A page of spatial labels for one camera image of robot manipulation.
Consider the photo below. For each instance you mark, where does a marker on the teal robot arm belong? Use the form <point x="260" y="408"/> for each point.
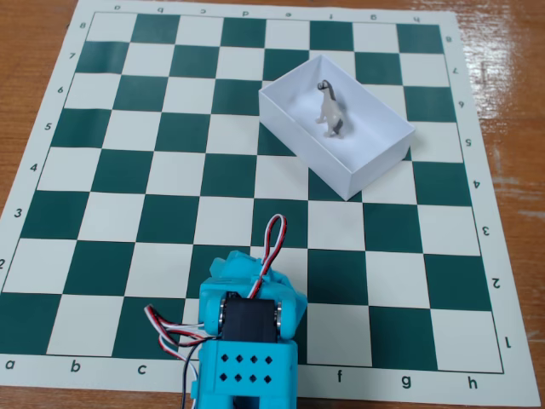
<point x="247" y="366"/>

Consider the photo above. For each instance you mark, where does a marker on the grey white toy horse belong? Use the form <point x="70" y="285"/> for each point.
<point x="331" y="111"/>

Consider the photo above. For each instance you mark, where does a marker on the green white chessboard mat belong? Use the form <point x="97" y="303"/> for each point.
<point x="106" y="264"/>

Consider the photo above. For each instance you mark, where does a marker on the white open cardboard box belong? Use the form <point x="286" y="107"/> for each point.
<point x="370" y="145"/>

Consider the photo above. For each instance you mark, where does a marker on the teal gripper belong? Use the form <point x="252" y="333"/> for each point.
<point x="241" y="263"/>

